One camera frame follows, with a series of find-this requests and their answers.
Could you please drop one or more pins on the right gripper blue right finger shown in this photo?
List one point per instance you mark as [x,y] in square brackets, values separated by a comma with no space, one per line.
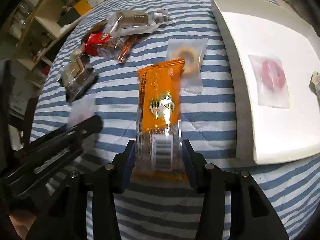
[252,215]

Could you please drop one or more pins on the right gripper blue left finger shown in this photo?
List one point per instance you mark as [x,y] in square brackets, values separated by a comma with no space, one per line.
[65,214]

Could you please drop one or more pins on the dark foil biscuit pack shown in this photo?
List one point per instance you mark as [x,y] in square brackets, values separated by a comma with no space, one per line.
[76,77]

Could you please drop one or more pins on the orange snack packet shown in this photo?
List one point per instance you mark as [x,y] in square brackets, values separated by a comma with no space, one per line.
[158,126]

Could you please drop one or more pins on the pink donut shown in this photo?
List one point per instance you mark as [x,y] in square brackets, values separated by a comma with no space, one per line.
[271,82]

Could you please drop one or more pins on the white red patterned snack packet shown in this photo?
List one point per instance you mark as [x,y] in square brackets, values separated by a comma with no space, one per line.
[315,83]

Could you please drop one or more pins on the orange striped stick packet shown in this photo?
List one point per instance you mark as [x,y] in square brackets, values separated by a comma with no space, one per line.
[126,48]

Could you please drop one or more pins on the brown chocolate wafer packet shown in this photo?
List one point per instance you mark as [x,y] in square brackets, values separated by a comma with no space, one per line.
[100,27]

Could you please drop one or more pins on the clear pack brown cake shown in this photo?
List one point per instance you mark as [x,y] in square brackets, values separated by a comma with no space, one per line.
[134,22]

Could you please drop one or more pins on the beige donut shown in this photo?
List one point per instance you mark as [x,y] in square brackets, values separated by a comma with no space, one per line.
[192,51]

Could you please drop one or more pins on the person's hand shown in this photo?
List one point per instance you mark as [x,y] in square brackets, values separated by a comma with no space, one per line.
[22,221]

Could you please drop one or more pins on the wooden headboard shelf unit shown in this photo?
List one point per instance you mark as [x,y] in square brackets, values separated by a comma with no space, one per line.
[49,22]

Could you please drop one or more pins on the white shallow box tray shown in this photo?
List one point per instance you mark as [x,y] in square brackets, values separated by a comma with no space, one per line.
[268,135]

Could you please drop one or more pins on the yellow box on shelf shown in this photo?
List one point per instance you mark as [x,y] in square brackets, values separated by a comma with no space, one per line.
[82,7]

